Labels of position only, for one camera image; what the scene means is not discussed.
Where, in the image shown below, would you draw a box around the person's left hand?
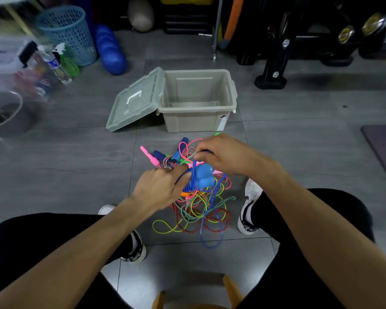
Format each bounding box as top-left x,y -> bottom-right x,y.
130,163 -> 193,212

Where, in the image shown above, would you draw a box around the person's right hand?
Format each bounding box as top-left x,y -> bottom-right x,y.
193,133 -> 279,187

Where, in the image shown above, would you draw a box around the pile of colourful jump ropes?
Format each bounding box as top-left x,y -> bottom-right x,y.
140,131 -> 237,235

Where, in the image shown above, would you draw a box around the blue-handled jump rope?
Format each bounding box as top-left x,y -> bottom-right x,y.
175,151 -> 229,250

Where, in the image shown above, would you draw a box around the grey plastic storage box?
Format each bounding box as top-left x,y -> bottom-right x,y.
157,69 -> 238,133

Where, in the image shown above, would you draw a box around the person's right forearm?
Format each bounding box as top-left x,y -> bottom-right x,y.
260,169 -> 386,309

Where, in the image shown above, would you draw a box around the person's left forearm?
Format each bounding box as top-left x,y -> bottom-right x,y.
0,197 -> 152,309

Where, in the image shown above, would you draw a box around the grey-green box lid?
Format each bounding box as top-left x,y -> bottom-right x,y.
106,67 -> 166,133

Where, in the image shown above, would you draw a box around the person's right leg black trousers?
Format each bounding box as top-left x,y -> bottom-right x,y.
236,188 -> 377,309

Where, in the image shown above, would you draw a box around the person's leg black trousers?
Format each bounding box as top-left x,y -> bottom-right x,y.
236,188 -> 377,309
0,212 -> 136,309

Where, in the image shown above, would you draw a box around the person's left leg black trousers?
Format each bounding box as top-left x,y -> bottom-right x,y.
0,212 -> 136,309

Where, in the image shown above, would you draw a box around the white right shoe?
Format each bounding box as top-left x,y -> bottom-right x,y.
237,178 -> 264,235

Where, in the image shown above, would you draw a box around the white shoe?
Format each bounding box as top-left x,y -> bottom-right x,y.
98,204 -> 147,264
237,178 -> 264,235

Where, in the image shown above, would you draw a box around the white left shoe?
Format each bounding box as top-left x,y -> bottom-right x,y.
98,204 -> 147,264

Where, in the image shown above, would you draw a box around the black dumbbell rack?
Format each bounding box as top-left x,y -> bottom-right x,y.
226,0 -> 386,91

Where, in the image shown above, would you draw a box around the wooden stool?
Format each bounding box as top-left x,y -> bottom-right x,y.
151,275 -> 245,309

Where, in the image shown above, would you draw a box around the orange and green foam stick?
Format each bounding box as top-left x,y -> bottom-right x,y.
218,0 -> 246,50

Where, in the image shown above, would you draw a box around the purple floor mat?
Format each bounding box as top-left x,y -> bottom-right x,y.
361,124 -> 386,194

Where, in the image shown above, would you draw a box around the green spray bottle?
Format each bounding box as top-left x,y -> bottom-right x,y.
53,43 -> 81,78

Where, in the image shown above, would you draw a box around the clear water bottle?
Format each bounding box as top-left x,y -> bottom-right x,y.
37,45 -> 73,85

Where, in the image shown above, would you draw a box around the grey metal bowl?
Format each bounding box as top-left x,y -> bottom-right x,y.
0,90 -> 39,138

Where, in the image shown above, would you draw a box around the black dumbbell gold end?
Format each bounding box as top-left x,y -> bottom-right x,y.
361,12 -> 386,36
337,24 -> 356,45

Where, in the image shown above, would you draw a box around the beige exercise ball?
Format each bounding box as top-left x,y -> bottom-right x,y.
127,0 -> 155,33

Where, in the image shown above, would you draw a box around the light blue mesh basket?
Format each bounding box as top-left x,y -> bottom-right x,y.
35,5 -> 98,67

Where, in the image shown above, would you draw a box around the clear plastic lidded bin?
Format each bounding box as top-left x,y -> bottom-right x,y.
0,36 -> 60,103

